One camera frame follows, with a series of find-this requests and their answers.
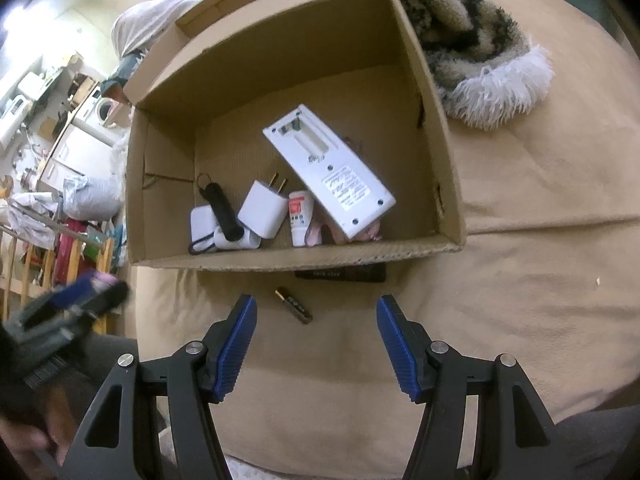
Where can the white washing machine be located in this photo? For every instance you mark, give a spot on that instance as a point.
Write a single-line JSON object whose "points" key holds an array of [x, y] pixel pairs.
{"points": [[93, 112]]}

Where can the person's left hand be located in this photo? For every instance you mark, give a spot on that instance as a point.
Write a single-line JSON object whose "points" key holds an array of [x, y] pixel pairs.
{"points": [[56, 436]]}

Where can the white earbuds case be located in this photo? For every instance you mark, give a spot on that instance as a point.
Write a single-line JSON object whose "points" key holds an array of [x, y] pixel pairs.
{"points": [[203, 225]]}

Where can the white lying pill bottle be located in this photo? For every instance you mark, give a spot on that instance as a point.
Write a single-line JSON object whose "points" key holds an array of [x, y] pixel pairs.
{"points": [[249, 240]]}

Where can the black flashlight with strap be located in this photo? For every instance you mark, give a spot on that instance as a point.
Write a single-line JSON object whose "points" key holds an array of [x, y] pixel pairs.
{"points": [[214, 196]]}

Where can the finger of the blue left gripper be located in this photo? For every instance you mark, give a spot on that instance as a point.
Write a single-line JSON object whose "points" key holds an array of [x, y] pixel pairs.
{"points": [[65, 297]]}

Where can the white charger plug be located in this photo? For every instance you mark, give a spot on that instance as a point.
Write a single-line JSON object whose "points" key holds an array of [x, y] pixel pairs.
{"points": [[264, 208]]}

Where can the black gold battery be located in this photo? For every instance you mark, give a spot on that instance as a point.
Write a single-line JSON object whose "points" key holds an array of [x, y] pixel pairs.
{"points": [[294, 306]]}

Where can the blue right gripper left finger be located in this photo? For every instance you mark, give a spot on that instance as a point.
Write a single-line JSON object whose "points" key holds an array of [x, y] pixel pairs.
{"points": [[227, 343]]}

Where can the white red-label medicine bottle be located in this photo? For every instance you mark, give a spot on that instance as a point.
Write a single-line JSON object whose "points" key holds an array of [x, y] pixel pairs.
{"points": [[300, 212]]}

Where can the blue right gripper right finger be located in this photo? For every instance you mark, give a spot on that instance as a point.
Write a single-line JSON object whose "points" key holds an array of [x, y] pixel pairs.
{"points": [[406, 344]]}

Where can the brown cardboard box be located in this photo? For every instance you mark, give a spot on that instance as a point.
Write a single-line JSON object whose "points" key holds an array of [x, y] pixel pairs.
{"points": [[268, 97]]}

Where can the white remote control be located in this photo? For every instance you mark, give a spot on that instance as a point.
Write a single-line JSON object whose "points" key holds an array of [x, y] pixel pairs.
{"points": [[346, 188]]}

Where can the wooden chair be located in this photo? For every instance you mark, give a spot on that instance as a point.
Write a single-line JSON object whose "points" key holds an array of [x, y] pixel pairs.
{"points": [[27, 271]]}

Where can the grey plastic bag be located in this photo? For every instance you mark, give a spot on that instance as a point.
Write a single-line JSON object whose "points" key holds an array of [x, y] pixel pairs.
{"points": [[93, 198]]}

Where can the black rectangular box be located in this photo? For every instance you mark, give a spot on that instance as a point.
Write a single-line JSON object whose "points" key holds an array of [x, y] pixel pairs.
{"points": [[369, 273]]}

